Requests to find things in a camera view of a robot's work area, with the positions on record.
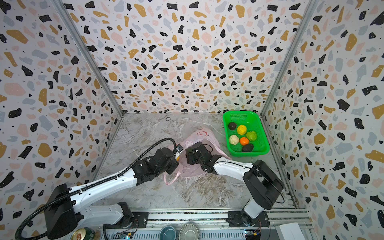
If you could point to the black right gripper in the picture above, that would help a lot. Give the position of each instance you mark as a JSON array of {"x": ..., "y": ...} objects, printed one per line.
[{"x": 190, "y": 155}]

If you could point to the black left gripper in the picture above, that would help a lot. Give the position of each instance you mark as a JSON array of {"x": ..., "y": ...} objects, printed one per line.
[{"x": 175, "y": 165}]

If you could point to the pink plastic bag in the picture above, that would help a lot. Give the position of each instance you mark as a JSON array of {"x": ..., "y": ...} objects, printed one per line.
[{"x": 189, "y": 169}]

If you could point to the beige pear fruit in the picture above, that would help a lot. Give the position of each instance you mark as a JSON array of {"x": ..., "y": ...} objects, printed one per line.
[{"x": 234, "y": 140}]

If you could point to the dark purple mangosteen fruit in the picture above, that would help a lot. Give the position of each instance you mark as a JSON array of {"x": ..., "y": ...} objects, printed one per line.
[{"x": 232, "y": 126}]

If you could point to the orange fruit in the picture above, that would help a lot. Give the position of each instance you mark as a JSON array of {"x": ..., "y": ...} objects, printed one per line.
[{"x": 244, "y": 141}]

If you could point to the yellow lemon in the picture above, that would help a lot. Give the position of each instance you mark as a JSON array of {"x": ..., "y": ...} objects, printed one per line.
[{"x": 241, "y": 130}]

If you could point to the dark avocado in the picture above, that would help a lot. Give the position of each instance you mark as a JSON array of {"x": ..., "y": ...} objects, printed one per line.
[{"x": 247, "y": 148}]

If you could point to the green custard apple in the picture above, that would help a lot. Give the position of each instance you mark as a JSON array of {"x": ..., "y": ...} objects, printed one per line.
[{"x": 251, "y": 136}]

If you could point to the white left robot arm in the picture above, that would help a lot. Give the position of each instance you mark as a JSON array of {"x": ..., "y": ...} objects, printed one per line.
[{"x": 67, "y": 206}]

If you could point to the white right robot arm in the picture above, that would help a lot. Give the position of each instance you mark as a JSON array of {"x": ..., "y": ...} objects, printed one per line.
[{"x": 263, "y": 184}]

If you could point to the teal ceramic bowl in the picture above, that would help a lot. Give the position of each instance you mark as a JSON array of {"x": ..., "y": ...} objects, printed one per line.
[{"x": 168, "y": 233}]

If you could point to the green circuit board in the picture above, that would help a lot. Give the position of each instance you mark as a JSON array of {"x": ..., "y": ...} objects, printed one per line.
[{"x": 125, "y": 235}]

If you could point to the grey ribbed plate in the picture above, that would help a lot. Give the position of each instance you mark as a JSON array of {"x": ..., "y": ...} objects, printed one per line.
[{"x": 189, "y": 232}]

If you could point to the green gold drink can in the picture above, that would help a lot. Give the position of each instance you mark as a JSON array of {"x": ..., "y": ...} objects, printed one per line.
[{"x": 86, "y": 234}]

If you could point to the right circuit board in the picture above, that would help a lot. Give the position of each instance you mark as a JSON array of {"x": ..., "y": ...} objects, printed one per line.
[{"x": 253, "y": 234}]

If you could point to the white box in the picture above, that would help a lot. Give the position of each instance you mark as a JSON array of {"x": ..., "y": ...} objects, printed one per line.
[{"x": 291, "y": 231}]

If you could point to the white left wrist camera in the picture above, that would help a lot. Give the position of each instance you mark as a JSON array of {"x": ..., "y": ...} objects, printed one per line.
[{"x": 179, "y": 151}]

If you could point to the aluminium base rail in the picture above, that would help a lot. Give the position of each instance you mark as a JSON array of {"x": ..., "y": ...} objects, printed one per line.
[{"x": 213, "y": 224}]

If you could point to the aluminium corner post left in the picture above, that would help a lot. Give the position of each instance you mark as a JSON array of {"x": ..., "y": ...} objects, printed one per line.
[{"x": 64, "y": 15}]

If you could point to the aluminium corner post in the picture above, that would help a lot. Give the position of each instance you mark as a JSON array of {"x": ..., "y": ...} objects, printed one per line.
[
  {"x": 64, "y": 15},
  {"x": 290, "y": 54}
]

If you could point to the aluminium corner post right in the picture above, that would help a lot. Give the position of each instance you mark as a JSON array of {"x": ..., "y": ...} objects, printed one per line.
[{"x": 290, "y": 54}]

